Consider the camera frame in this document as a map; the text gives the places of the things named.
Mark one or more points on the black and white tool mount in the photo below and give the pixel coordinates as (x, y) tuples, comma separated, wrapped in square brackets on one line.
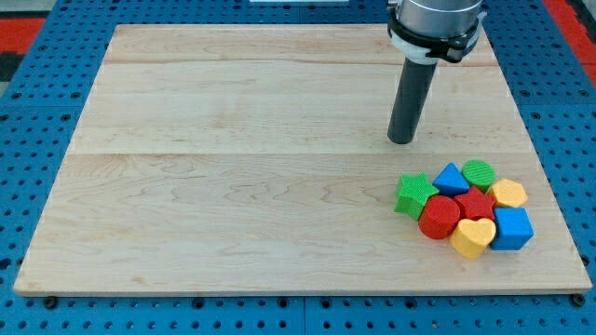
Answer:
[(427, 50)]

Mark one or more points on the dark grey cylindrical pointer rod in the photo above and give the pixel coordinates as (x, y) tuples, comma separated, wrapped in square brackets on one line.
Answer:
[(414, 84)]

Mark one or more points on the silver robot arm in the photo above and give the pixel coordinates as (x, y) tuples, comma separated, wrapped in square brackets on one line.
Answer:
[(427, 31)]

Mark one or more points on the green circle block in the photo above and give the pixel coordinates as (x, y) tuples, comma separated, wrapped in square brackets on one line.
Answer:
[(479, 173)]

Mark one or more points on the blue triangle block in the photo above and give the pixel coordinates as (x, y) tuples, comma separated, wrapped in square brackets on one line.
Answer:
[(451, 182)]

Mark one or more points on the green star block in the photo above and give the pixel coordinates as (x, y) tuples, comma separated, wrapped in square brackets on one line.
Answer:
[(412, 193)]

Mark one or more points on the red cylinder block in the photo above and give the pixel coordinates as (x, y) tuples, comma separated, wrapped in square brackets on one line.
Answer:
[(439, 217)]

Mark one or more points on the red star block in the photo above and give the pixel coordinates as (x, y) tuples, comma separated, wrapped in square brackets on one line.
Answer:
[(475, 205)]

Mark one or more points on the yellow hexagon block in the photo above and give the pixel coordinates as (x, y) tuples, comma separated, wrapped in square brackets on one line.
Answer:
[(508, 194)]

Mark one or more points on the yellow heart block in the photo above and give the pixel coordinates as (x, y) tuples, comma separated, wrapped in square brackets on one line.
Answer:
[(470, 238)]

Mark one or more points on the blue cube block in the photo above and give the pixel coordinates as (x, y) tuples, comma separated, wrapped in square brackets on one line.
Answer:
[(513, 229)]

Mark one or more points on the light wooden board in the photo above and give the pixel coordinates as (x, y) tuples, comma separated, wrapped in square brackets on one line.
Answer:
[(253, 160)]

